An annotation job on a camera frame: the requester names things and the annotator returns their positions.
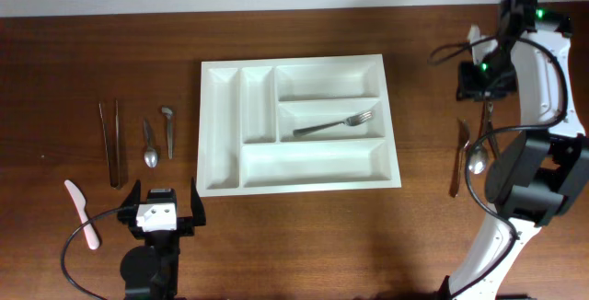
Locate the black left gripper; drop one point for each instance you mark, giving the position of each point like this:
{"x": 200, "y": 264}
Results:
{"x": 187, "y": 224}

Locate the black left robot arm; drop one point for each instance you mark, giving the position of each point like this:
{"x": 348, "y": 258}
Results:
{"x": 151, "y": 271}

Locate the white plastic knife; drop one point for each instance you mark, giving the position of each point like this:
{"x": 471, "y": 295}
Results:
{"x": 80, "y": 202}

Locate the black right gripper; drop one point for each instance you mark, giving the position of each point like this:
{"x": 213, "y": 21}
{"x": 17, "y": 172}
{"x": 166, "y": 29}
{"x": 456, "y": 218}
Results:
{"x": 469, "y": 86}

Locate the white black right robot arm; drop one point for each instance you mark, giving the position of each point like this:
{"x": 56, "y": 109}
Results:
{"x": 541, "y": 173}

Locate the white plastic cutlery tray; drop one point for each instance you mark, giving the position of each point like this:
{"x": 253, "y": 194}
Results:
{"x": 249, "y": 110}

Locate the long metal tongs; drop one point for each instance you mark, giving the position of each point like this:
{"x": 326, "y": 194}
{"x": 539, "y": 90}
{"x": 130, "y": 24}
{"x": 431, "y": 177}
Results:
{"x": 112, "y": 147}

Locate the metal fork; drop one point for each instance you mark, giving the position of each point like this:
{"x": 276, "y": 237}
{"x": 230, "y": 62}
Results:
{"x": 351, "y": 121}
{"x": 462, "y": 145}

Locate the small metal teaspoon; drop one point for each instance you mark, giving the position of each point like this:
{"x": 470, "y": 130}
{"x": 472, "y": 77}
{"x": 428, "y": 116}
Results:
{"x": 150, "y": 153}

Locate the large metal spoon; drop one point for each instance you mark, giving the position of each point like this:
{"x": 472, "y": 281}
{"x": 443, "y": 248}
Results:
{"x": 492, "y": 140}
{"x": 479, "y": 154}

